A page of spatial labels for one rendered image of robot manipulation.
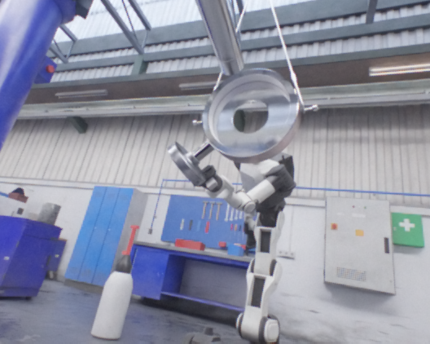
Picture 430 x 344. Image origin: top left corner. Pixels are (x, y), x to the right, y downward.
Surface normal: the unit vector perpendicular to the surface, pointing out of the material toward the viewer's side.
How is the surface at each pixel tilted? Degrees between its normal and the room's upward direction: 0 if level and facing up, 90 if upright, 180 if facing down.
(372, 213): 90
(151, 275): 90
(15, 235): 90
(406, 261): 90
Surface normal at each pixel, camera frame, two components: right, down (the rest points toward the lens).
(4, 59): 0.55, -0.21
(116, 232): -0.33, -0.39
